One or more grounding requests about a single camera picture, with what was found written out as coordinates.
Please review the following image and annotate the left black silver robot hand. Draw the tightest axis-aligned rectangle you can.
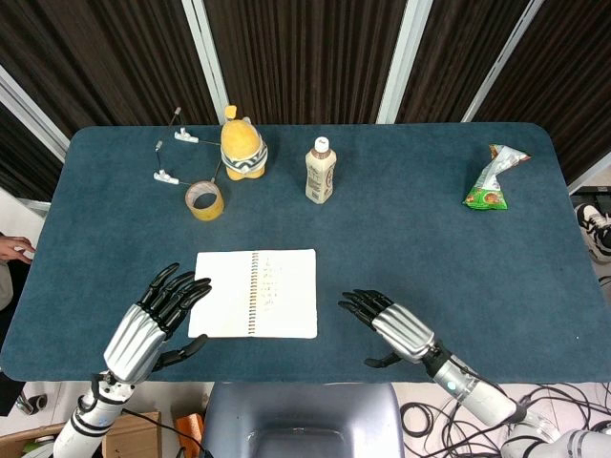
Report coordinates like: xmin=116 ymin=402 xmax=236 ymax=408
xmin=102 ymin=261 xmax=214 ymax=385

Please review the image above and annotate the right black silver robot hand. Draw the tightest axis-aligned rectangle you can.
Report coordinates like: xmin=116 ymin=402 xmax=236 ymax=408
xmin=337 ymin=288 xmax=438 ymax=370

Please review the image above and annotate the spiral notebook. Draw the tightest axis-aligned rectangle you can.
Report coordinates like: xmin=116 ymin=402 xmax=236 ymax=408
xmin=187 ymin=247 xmax=319 ymax=341

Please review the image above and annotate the person's bare hand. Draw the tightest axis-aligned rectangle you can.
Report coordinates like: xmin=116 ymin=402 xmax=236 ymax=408
xmin=0 ymin=232 xmax=37 ymax=263

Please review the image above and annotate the blue felt table mat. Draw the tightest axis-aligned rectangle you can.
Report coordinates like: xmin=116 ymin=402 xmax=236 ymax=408
xmin=0 ymin=122 xmax=611 ymax=385

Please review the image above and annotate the brown cardboard box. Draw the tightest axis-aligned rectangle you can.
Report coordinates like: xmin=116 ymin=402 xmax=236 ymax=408
xmin=0 ymin=410 xmax=163 ymax=458

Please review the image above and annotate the orange cloth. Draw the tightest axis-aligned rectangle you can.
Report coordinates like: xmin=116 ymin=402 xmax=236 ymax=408
xmin=174 ymin=413 xmax=206 ymax=449

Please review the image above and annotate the clear packing tape roll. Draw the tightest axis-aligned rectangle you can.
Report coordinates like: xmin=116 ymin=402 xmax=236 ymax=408
xmin=184 ymin=180 xmax=225 ymax=223

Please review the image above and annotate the green crumpled snack bag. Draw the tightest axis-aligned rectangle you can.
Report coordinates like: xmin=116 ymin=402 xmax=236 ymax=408
xmin=461 ymin=143 xmax=532 ymax=211

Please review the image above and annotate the milk tea bottle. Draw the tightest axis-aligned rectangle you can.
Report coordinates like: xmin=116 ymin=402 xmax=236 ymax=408
xmin=305 ymin=135 xmax=338 ymax=205

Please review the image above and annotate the black and white sneaker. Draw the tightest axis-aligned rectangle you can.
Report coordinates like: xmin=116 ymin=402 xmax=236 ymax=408
xmin=575 ymin=202 xmax=611 ymax=262

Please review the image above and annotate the yellow plush toy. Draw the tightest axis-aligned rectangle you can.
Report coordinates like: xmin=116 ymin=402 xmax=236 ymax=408
xmin=219 ymin=104 xmax=269 ymax=181

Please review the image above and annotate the black cable tangle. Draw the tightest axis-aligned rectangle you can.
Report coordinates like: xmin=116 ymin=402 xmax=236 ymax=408
xmin=399 ymin=381 xmax=611 ymax=458

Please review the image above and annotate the white partition frame post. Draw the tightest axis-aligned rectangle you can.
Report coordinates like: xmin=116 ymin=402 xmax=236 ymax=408
xmin=0 ymin=64 xmax=71 ymax=163
xmin=180 ymin=0 xmax=231 ymax=128
xmin=460 ymin=0 xmax=545 ymax=123
xmin=376 ymin=0 xmax=433 ymax=124

